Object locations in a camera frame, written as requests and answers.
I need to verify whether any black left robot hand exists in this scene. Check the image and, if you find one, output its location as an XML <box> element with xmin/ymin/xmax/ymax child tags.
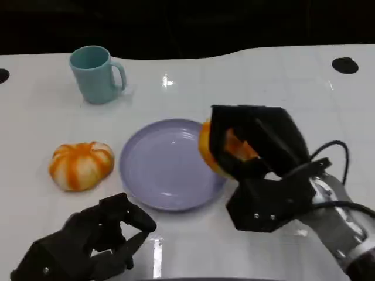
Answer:
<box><xmin>10</xmin><ymin>192</ymin><xmax>158</xmax><ymax>281</ymax></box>

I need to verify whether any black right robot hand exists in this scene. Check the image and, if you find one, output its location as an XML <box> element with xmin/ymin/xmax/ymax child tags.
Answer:
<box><xmin>210</xmin><ymin>104</ymin><xmax>316</xmax><ymax>232</ymax></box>

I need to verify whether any orange and white bread roll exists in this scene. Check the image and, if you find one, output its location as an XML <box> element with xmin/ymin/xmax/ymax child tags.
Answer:
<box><xmin>48</xmin><ymin>141</ymin><xmax>115</xmax><ymax>193</ymax></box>
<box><xmin>198</xmin><ymin>118</ymin><xmax>260</xmax><ymax>178</ymax></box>

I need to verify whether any lilac plate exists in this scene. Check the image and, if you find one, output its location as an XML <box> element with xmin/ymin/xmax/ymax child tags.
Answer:
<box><xmin>118</xmin><ymin>118</ymin><xmax>230</xmax><ymax>213</ymax></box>

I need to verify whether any pale green mug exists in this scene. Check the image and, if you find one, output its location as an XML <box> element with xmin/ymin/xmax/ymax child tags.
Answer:
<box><xmin>69</xmin><ymin>45</ymin><xmax>128</xmax><ymax>105</ymax></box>

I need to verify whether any black straight arm cable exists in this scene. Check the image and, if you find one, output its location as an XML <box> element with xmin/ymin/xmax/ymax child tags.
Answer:
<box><xmin>311</xmin><ymin>201</ymin><xmax>375</xmax><ymax>219</ymax></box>

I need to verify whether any black looping arm cable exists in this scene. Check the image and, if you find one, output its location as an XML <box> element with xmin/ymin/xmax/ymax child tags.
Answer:
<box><xmin>309</xmin><ymin>140</ymin><xmax>351</xmax><ymax>186</ymax></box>

